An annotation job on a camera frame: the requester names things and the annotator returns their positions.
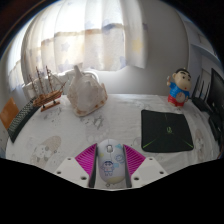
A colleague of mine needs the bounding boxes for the large white conch shell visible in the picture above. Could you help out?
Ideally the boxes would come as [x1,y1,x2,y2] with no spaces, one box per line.
[66,64,109,118]

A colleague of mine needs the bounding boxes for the black router with antennas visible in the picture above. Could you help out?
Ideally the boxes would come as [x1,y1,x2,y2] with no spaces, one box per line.
[191,74,212,113]

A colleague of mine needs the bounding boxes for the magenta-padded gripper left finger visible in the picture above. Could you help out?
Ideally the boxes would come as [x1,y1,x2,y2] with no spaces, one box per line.
[54,143,99,188]

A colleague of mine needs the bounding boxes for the white cartoon-print computer mouse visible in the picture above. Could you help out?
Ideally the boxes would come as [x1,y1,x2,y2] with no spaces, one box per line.
[96,139,127,185]

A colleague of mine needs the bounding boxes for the white cartoon-print tablecloth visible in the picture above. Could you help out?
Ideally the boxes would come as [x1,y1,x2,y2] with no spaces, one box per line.
[4,93,221,191]

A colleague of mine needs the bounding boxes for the black computer monitor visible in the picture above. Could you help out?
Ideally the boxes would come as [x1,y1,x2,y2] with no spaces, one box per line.
[208,68,224,144]

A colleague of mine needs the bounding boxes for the black mouse pad green lines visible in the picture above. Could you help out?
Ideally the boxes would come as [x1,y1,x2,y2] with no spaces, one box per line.
[140,109,195,154]

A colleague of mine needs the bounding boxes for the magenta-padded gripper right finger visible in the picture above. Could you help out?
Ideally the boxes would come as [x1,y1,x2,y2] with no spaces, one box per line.
[123,144,169,188]

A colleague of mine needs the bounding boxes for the white star-print curtain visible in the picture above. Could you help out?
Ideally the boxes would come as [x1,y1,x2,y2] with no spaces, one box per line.
[8,0,149,91]

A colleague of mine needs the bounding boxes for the white wall shelf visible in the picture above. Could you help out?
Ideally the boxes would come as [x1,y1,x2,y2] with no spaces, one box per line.
[191,23,218,64]

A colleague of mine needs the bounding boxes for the wooden model sailing ship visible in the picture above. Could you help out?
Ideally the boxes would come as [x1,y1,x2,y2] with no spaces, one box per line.
[28,65,69,113]

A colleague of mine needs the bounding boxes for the cartoon boy figurine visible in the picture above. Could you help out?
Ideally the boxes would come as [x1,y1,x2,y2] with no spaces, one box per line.
[166,68,193,108]

